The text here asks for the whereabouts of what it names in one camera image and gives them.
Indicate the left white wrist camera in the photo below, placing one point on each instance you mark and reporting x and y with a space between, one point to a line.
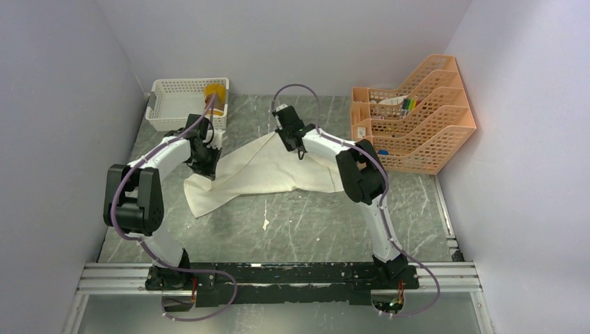
217 139

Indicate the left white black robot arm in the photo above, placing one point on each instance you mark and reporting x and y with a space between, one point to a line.
134 203

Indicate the colourful pens in organizer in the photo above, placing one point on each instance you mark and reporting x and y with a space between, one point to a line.
409 104

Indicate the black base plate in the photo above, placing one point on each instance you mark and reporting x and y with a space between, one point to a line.
215 284

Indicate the white plastic basket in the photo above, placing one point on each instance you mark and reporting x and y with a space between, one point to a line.
171 101

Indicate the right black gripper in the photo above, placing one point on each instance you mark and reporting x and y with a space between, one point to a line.
281 133

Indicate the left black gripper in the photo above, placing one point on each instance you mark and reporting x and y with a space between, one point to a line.
210 170

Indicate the aluminium rail frame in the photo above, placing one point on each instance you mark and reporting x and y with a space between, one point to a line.
297 226

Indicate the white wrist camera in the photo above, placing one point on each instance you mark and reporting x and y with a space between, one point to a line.
279 108
217 139

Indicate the white towel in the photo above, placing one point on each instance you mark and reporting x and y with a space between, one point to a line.
259 167

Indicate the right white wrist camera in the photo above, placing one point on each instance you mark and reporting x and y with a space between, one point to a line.
279 108

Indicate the orange plastic file organizer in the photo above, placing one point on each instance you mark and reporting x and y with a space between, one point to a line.
426 138

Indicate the yellow brown bear towel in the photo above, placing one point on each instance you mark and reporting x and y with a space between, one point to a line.
214 96

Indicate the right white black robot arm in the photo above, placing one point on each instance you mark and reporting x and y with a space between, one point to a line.
362 176

